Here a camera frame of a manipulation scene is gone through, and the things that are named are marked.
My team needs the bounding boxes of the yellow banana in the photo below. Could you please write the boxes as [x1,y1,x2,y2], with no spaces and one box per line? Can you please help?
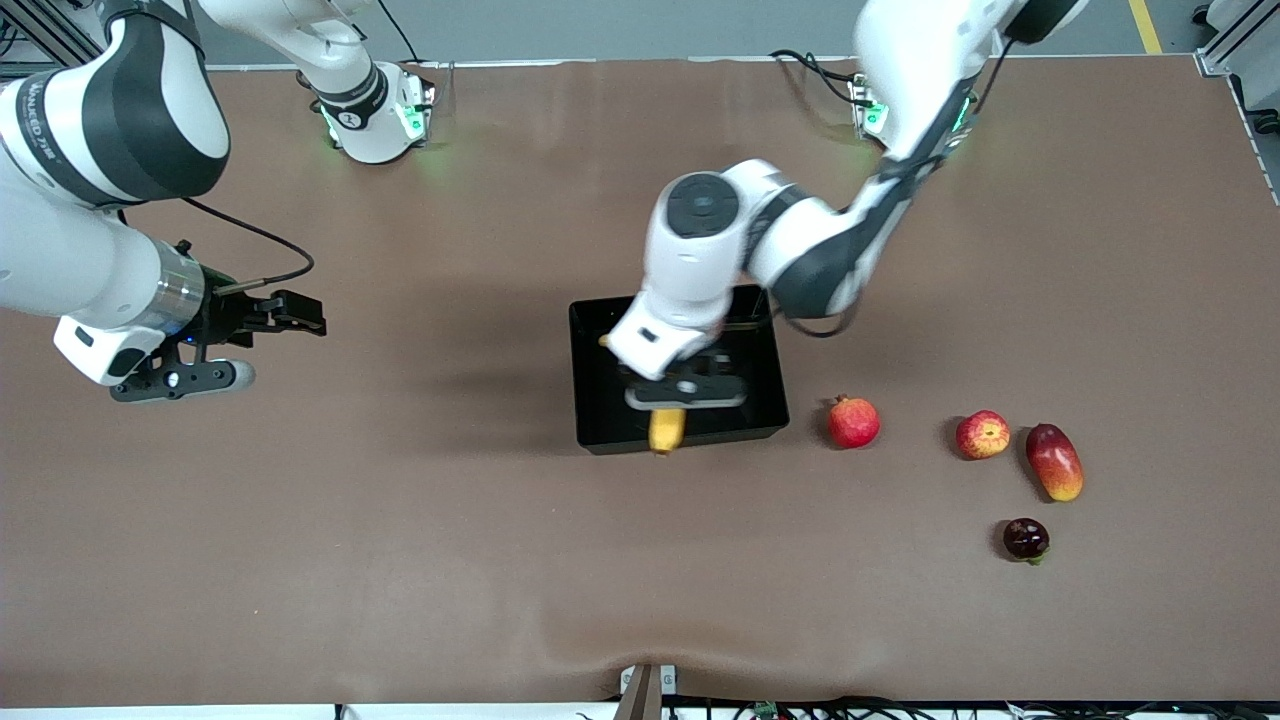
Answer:
[598,335,689,457]

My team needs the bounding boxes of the black plastic box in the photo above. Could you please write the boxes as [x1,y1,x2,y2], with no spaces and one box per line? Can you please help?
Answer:
[568,285,791,457]

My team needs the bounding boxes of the red yellow apple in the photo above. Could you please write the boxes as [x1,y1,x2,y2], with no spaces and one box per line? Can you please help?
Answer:
[955,410,1012,461]

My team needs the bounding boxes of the red pomegranate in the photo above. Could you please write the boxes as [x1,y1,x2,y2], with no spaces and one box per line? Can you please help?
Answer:
[826,395,883,451]

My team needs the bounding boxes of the brown table cover mat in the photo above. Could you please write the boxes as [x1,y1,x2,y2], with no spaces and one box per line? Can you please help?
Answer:
[0,55,1280,706]

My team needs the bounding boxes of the dark purple mangosteen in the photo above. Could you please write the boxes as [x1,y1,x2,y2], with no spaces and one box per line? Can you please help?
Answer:
[1003,517,1051,566]

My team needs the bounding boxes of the red yellow mango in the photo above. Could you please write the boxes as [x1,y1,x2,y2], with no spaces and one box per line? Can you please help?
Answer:
[1025,423,1085,503]

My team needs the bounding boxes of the yellow floor tape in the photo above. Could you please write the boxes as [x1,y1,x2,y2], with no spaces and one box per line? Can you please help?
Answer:
[1128,0,1167,56]

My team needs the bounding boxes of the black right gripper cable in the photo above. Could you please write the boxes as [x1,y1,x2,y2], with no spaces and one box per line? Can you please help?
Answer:
[180,197,316,293]

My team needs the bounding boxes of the black right base cable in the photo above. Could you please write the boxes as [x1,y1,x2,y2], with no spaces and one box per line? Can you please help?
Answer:
[378,0,426,66]

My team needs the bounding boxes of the black left base cables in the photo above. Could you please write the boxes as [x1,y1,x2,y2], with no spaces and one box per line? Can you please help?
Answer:
[768,48,871,109]

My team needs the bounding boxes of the metal table edge bracket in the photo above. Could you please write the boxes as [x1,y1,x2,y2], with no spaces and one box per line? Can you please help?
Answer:
[618,663,678,720]

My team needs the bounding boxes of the aluminium frame profile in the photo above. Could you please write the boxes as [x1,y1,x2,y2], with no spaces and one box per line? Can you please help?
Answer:
[1195,0,1280,78]
[0,0,106,76]

